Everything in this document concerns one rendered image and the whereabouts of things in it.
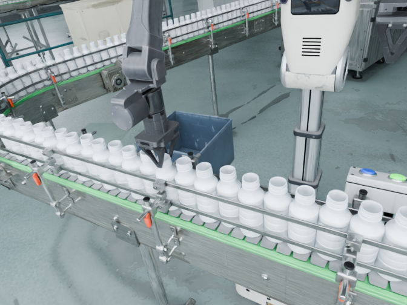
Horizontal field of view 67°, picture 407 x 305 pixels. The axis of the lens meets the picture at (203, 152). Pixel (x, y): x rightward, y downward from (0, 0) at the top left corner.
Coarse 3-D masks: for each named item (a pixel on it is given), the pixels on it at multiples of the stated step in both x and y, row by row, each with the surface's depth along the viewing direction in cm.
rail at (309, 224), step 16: (32, 144) 103; (80, 160) 93; (144, 176) 80; (192, 192) 74; (288, 192) 69; (192, 208) 78; (256, 208) 66; (352, 208) 63; (240, 224) 72; (304, 224) 62; (288, 240) 66; (368, 240) 56; (336, 256) 62; (384, 272) 58
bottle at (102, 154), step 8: (96, 144) 87; (104, 144) 89; (96, 152) 89; (104, 152) 89; (96, 160) 89; (104, 160) 89; (96, 168) 92; (104, 168) 90; (104, 176) 92; (112, 176) 93; (104, 184) 94
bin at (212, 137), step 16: (176, 112) 150; (176, 128) 154; (192, 128) 151; (208, 128) 145; (224, 128) 130; (176, 144) 157; (192, 144) 157; (208, 144) 121; (224, 144) 134; (208, 160) 124; (224, 160) 138
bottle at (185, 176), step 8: (176, 160) 75; (184, 160) 77; (184, 168) 74; (192, 168) 76; (176, 176) 77; (184, 176) 75; (192, 176) 76; (176, 184) 78; (184, 184) 75; (192, 184) 76; (184, 192) 77; (184, 200) 79; (192, 200) 79
